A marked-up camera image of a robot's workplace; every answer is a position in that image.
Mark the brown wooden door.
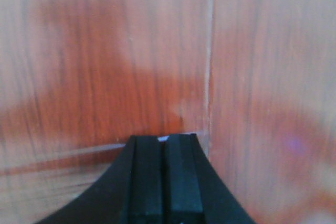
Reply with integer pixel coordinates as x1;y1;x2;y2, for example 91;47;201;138
1;0;335;223

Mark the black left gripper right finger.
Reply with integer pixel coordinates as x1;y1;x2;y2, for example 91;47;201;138
164;134;254;223

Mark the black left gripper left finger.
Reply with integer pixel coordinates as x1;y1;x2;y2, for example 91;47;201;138
40;136;163;223

